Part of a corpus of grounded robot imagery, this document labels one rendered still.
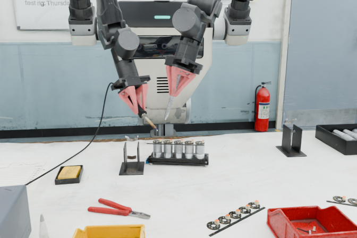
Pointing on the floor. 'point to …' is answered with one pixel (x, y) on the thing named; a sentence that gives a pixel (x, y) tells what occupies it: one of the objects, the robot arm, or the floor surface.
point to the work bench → (186, 184)
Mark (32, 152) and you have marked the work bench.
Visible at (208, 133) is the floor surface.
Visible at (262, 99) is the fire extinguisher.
